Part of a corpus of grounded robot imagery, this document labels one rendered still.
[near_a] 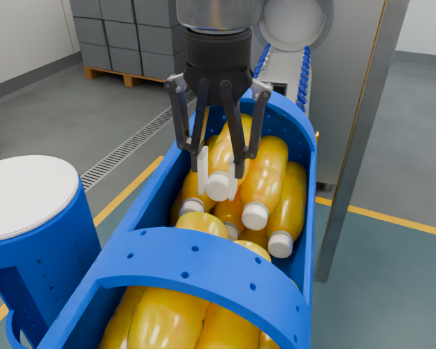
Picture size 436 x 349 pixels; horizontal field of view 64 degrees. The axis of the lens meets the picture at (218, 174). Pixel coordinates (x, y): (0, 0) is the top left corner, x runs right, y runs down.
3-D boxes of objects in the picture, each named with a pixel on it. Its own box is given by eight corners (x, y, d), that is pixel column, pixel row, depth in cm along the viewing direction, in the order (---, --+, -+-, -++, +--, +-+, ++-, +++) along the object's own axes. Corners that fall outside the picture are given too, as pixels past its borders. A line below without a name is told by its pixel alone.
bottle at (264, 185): (246, 151, 71) (225, 211, 57) (268, 129, 67) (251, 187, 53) (273, 171, 73) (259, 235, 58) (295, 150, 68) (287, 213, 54)
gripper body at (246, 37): (261, 19, 40) (256, 95, 46) (192, 15, 42) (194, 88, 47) (250, 37, 34) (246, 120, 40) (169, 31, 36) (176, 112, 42)
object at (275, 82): (282, 124, 119) (288, 80, 110) (282, 129, 116) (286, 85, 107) (253, 120, 121) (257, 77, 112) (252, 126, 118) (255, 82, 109)
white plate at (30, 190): (-11, 151, 85) (-8, 155, 86) (-109, 233, 63) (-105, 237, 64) (97, 158, 83) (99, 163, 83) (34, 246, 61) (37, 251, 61)
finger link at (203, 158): (202, 157, 47) (196, 156, 47) (202, 197, 51) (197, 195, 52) (207, 146, 50) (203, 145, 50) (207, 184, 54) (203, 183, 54)
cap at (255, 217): (239, 211, 56) (237, 219, 55) (253, 198, 54) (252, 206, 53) (258, 224, 57) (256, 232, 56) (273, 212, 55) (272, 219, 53)
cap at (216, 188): (215, 195, 55) (212, 202, 54) (204, 175, 54) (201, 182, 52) (237, 189, 53) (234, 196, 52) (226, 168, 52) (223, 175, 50)
